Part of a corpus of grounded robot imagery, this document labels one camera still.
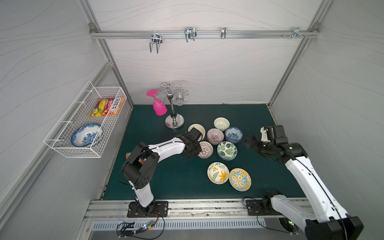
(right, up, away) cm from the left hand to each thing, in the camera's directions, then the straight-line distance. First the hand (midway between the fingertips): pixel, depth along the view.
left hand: (200, 152), depth 90 cm
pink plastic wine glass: (-27, +28, +7) cm, 40 cm away
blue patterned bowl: (+23, +7, +8) cm, 25 cm away
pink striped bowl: (+10, +9, +9) cm, 16 cm away
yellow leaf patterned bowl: (+10, -11, -5) cm, 15 cm away
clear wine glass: (-15, +34, +15) cm, 40 cm away
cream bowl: (0, +14, +8) cm, 17 cm away
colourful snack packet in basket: (-50, +26, -16) cm, 59 cm away
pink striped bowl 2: (+10, +6, +7) cm, 13 cm away
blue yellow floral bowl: (+22, -13, -7) cm, 27 cm away
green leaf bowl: (+17, -2, +1) cm, 17 cm away
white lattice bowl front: (+4, +1, +4) cm, 6 cm away
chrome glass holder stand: (-18, +19, +19) cm, 32 cm away
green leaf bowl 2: (+16, +4, +4) cm, 17 cm away
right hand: (+26, +7, -12) cm, 30 cm away
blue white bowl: (+22, +13, +9) cm, 27 cm away
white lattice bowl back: (+16, +17, +18) cm, 30 cm away
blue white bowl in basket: (-50, +14, -26) cm, 58 cm away
